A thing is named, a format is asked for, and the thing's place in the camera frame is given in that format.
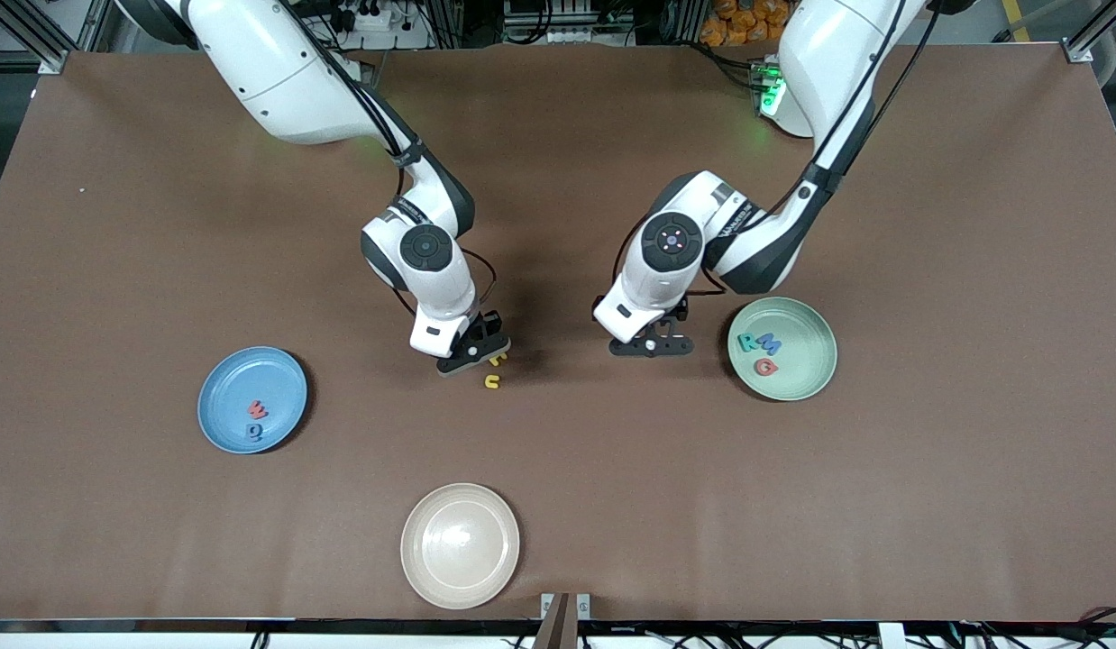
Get green plate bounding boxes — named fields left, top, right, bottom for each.
left=727, top=297, right=838, bottom=402

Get beige plate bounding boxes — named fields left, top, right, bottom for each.
left=400, top=483, right=521, bottom=610

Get blue plate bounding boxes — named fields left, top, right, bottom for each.
left=197, top=346, right=308, bottom=454

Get orange bags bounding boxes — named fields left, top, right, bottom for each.
left=700, top=0, right=793, bottom=48

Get black equipment rack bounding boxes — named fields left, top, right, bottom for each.
left=502, top=0, right=636, bottom=46

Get white power strip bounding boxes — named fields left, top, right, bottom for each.
left=328, top=5, right=392, bottom=32

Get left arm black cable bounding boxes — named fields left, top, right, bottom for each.
left=609, top=0, right=938, bottom=298

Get metal camera pole bracket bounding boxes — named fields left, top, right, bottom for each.
left=540, top=592, right=592, bottom=649

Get aluminium frame post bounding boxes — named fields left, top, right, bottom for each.
left=1067, top=0, right=1116, bottom=64
left=0, top=0, right=72, bottom=75

